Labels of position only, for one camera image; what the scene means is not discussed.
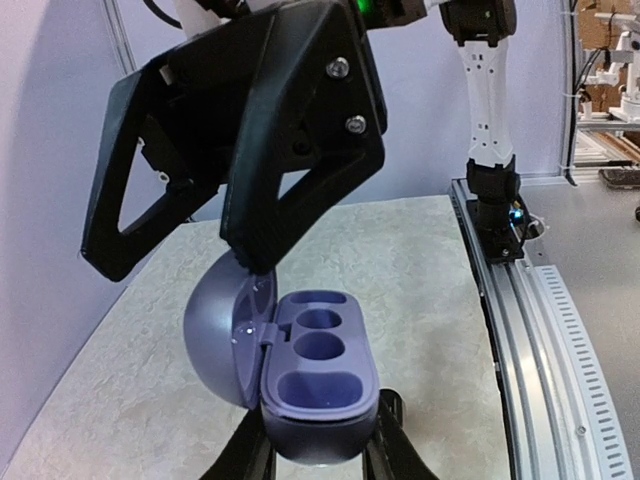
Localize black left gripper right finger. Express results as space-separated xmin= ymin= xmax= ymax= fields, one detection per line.
xmin=362 ymin=388 xmax=438 ymax=480

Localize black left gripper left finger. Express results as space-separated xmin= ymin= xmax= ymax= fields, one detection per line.
xmin=200 ymin=409 xmax=277 ymax=480

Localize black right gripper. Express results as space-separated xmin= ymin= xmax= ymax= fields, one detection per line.
xmin=81 ymin=1 xmax=386 ymax=282

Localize purple earbud charging case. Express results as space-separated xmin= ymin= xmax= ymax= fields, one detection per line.
xmin=183 ymin=252 xmax=380 ymax=465

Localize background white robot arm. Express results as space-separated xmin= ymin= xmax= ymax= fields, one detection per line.
xmin=578 ymin=1 xmax=639 ymax=132

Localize cardboard boxes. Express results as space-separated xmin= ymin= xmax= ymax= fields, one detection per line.
xmin=576 ymin=0 xmax=637 ymax=113

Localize left aluminium frame post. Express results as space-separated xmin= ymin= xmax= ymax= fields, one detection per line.
xmin=100 ymin=0 xmax=137 ymax=75

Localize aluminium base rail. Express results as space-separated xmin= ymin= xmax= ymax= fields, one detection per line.
xmin=451 ymin=180 xmax=634 ymax=479

